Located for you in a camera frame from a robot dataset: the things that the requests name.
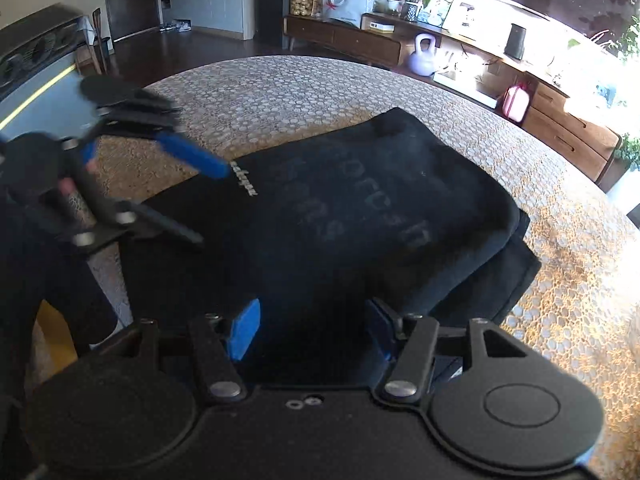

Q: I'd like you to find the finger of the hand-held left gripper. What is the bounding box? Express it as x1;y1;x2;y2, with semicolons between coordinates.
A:
60;140;206;253
100;107;233;179

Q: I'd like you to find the black cup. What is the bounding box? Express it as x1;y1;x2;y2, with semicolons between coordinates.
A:
504;22;528;61

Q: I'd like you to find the tall leafy houseplant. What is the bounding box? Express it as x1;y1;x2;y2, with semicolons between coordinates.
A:
567;10;640;63

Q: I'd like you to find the purple kettlebell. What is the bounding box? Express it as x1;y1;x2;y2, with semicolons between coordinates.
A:
407;33;441;77

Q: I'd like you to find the pink case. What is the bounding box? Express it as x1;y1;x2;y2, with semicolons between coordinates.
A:
501;84;532;123

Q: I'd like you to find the white flat box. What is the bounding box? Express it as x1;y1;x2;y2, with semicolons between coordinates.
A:
360;16;396;34

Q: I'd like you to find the dark wooden door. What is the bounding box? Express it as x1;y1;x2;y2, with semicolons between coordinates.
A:
102;0;161;42

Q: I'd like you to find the grey appliance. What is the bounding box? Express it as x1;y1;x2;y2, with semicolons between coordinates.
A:
0;10;96;131

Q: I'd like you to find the black cabinet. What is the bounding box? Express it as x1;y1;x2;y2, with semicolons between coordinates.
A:
257;0;321;46

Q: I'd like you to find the wooden sideboard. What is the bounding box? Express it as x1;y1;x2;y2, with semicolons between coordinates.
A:
282;12;623;183

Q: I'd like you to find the white gift bag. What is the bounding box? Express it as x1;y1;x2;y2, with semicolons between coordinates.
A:
320;0;377;28

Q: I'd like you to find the floral lace tablecloth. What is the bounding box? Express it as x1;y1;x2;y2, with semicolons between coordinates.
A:
25;55;640;480

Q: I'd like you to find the picture frame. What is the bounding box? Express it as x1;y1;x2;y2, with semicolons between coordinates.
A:
442;0;493;41

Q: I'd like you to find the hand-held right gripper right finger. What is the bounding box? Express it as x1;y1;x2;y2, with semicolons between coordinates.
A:
365;298;535;403

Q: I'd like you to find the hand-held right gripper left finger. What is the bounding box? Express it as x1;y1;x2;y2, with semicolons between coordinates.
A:
120;299;262;403

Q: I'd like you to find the black printed t-shirt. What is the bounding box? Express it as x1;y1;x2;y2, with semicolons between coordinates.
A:
120;106;543;386

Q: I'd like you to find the wooden chair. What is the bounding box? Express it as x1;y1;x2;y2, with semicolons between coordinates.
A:
75;7;111;76

